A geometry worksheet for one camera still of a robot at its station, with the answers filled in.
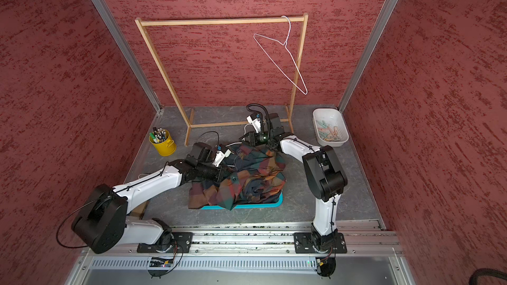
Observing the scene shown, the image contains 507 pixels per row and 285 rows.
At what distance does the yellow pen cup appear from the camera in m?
0.94

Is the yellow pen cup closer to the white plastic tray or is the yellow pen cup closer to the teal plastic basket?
the teal plastic basket

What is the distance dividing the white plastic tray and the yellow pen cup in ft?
2.51

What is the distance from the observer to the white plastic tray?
1.04 meters
